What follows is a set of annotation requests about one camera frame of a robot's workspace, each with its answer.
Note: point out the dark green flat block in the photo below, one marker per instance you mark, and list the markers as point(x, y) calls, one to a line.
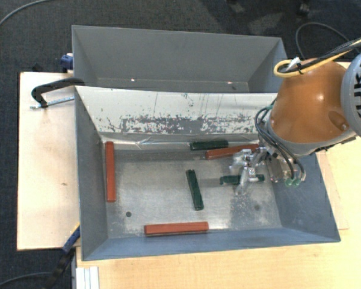
point(195, 190)
point(229, 179)
point(209, 145)

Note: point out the grey metal bin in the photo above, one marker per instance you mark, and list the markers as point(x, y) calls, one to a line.
point(168, 191)

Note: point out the red-brown flat block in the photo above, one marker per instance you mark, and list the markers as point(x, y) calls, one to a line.
point(110, 173)
point(225, 152)
point(176, 228)

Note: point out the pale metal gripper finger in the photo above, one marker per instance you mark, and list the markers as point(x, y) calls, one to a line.
point(240, 159)
point(246, 179)

